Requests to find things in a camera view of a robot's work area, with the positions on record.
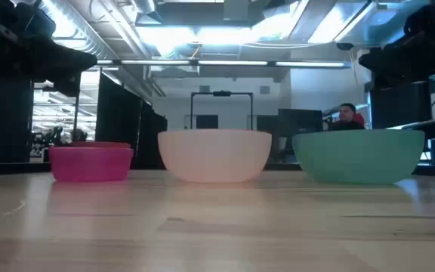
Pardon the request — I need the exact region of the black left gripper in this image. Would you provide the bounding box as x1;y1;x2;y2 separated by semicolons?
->
0;0;98;97

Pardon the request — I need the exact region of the red plastic bowl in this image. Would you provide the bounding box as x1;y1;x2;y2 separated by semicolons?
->
69;141;132;149

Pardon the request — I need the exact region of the magenta plastic bowl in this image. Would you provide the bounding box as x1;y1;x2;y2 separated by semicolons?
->
48;146;134;183

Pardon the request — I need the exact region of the green plastic bowl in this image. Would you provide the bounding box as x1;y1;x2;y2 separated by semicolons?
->
292;128;426;185

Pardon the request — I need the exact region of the pale pink plastic bowl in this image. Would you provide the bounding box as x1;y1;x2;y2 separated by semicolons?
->
157;129;273;184

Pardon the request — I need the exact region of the tall black partition panel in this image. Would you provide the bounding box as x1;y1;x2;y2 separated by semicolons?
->
94;70;143;169

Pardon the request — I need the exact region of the person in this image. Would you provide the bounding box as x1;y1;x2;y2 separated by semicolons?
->
329;102;366;131

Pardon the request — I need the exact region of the black curtain panel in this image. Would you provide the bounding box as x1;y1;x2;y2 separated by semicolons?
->
0;76;34;164

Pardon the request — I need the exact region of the low black partition panel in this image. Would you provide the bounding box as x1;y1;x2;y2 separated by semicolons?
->
140;107;168;170

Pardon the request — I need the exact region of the long ceiling light bar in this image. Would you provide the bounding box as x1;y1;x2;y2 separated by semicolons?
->
95;59;353;70

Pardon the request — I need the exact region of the silver ventilation duct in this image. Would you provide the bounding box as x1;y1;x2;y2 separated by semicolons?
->
38;0;119;60

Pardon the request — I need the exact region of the black metal frame stand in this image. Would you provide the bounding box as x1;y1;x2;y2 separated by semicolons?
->
190;90;255;131

